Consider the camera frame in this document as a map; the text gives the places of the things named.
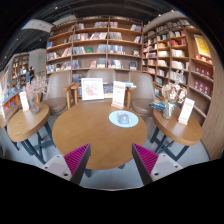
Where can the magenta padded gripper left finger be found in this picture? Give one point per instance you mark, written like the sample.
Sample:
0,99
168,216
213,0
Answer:
70,167

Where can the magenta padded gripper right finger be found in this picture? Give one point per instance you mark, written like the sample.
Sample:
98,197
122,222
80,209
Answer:
152,166

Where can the round light blue mouse pad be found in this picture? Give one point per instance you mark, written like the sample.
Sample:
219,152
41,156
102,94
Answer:
113,118

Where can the round wooden right side table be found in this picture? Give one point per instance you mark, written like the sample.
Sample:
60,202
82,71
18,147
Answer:
169,131

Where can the round wooden table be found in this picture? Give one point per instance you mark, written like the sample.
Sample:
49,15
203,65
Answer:
111,146
25,124
169,131

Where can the round wooden centre table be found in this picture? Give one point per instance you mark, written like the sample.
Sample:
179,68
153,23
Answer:
111,146

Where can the stack of books right table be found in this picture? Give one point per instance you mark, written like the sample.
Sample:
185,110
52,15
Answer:
157,106

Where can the round wooden left side table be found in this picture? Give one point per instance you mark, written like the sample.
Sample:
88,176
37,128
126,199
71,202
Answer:
25,124

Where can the beige armchair left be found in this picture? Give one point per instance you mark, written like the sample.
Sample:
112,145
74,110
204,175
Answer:
57,96

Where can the beige armchair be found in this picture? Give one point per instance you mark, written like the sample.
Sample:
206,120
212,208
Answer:
144,93
108,75
57,96

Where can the white sign card right table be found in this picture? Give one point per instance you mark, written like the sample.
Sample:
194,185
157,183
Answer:
186,111

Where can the white sign card table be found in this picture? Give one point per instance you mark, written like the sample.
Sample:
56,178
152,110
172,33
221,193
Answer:
186,111
24,101

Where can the glass vase dried flowers right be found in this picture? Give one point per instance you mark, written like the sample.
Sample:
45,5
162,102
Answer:
173,94

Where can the beige armchair right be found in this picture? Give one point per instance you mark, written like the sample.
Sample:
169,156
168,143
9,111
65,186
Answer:
144,93

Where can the small wooden table behind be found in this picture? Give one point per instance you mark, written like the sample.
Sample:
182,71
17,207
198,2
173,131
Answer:
108,92

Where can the framed pink floral picture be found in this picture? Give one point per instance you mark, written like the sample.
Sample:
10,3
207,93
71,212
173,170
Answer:
92,88

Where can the white red standing sign card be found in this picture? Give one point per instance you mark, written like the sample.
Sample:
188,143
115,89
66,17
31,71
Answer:
118,94

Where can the white sign card left table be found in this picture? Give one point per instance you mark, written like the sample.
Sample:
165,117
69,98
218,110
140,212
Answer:
24,101

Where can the glass vase pink flowers left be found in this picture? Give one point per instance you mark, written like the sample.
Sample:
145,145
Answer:
33,89

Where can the beige armchair middle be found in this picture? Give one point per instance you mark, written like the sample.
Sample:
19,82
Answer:
108,75

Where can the distant wooden bookshelf left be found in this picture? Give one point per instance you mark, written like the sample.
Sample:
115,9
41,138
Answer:
20,69

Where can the yellow poster on shelf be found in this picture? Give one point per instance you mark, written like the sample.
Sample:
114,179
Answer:
201,45

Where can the wooden bookshelf right wall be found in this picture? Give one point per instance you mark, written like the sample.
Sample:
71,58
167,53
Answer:
170,46

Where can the large wooden bookshelf back wall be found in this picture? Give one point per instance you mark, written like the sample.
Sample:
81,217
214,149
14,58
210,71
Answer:
94,43

